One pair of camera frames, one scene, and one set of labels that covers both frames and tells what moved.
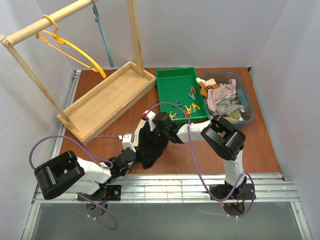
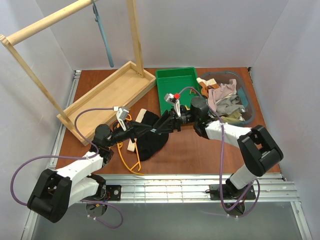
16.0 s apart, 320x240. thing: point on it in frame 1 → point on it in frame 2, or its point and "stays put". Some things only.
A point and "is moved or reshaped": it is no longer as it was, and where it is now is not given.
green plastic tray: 180,86 stays put
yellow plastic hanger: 62,41 → 119,145
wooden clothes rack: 91,116 stays put
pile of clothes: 222,99 stays put
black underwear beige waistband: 150,146 is moved or reshaped
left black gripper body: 138,144 → 130,129
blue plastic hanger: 98,19 stays put
